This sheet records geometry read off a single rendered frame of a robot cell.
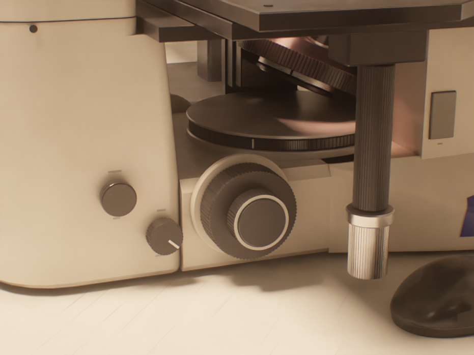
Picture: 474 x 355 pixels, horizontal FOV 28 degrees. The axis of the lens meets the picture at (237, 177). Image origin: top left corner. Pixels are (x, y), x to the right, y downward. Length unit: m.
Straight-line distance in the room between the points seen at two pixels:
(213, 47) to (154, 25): 0.68
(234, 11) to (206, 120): 0.24
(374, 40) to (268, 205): 0.13
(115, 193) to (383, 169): 0.18
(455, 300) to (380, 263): 0.07
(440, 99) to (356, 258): 0.14
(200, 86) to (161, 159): 0.61
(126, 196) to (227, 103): 0.20
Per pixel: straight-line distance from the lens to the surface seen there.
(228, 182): 0.62
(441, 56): 0.70
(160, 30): 0.58
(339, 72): 0.72
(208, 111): 0.76
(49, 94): 0.61
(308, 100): 0.80
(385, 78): 0.60
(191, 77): 1.30
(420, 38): 0.61
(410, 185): 0.70
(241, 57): 0.81
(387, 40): 0.60
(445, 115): 0.71
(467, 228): 0.72
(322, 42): 0.72
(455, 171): 0.72
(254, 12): 0.48
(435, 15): 0.52
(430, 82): 0.70
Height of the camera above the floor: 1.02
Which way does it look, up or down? 17 degrees down
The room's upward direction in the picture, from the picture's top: straight up
